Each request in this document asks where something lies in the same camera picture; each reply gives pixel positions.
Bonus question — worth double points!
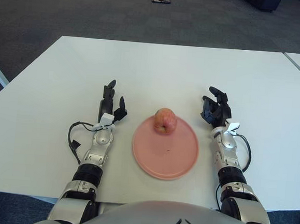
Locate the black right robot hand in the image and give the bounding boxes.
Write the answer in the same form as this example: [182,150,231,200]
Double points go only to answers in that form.
[199,85,235,129]

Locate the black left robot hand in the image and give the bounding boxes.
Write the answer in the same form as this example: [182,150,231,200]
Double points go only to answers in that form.
[97,79,131,125]

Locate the red yellow apple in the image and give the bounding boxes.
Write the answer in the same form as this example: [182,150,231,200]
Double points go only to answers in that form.
[152,107,179,135]

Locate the pink round plate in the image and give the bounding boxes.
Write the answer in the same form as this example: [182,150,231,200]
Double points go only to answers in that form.
[129,114,201,183]

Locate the grey robot torso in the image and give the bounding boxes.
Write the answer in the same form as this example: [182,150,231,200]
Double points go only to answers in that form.
[77,194,272,224]

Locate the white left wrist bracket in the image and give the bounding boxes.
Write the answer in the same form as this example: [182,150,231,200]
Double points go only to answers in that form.
[91,112,117,133]

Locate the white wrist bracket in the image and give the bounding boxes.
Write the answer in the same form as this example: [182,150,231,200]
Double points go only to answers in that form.
[222,121,240,137]
[91,112,117,133]

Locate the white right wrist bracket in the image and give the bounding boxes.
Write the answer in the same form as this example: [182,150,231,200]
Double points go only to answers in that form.
[222,121,240,137]

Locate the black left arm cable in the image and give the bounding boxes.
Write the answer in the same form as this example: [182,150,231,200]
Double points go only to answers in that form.
[65,120,100,167]

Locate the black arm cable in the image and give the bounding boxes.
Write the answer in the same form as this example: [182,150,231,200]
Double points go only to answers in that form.
[65,120,100,167]
[214,133,253,213]

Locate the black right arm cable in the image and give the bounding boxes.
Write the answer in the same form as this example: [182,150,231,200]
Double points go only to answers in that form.
[214,133,253,213]

